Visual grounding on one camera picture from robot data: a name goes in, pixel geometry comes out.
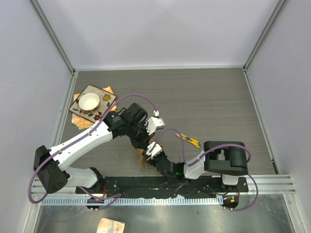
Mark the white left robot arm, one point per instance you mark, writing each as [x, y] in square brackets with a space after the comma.
[53, 166]

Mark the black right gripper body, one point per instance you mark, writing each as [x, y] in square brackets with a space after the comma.
[154, 161]

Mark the white slotted cable duct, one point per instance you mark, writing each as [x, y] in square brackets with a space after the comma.
[85, 200]

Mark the aluminium frame rail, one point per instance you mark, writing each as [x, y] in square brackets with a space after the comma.
[267, 184]

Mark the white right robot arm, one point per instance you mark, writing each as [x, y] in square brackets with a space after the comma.
[229, 159]

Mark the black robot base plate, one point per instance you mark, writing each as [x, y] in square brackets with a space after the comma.
[159, 187]

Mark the floral square plate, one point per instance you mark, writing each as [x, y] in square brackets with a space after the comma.
[89, 106]

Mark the white floral bowl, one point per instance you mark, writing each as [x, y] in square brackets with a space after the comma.
[89, 102]

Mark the orange checkered cloth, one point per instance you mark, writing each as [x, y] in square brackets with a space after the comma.
[84, 119]

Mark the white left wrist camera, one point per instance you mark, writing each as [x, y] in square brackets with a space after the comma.
[155, 123]

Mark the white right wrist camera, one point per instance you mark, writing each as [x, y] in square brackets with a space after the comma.
[152, 151]

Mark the pink paper packet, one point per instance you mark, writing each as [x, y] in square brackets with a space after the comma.
[110, 226]

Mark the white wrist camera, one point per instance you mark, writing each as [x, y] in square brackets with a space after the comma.
[152, 151]
[155, 123]

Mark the brown cardboard express box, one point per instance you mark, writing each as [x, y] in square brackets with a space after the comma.
[142, 161]

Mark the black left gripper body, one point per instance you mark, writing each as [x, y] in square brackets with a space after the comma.
[138, 134]

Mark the yellow utility knife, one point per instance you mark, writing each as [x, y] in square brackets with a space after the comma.
[196, 143]

